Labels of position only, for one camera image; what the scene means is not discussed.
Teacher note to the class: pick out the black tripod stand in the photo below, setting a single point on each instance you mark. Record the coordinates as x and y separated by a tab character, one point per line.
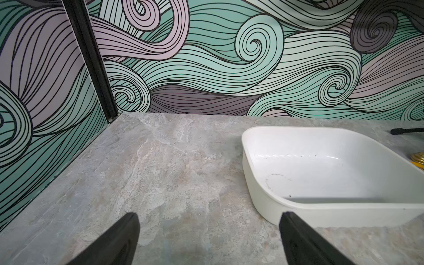
401	131

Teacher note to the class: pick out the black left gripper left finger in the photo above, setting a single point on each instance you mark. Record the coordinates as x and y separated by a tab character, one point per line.
117	246

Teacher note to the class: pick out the black corner frame post left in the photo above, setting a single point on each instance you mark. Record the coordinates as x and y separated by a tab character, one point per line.
81	24

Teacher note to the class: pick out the white plastic storage box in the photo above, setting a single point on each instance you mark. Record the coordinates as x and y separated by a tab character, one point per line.
329	177

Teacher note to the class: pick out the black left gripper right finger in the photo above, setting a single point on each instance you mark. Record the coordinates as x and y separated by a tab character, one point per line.
304	246

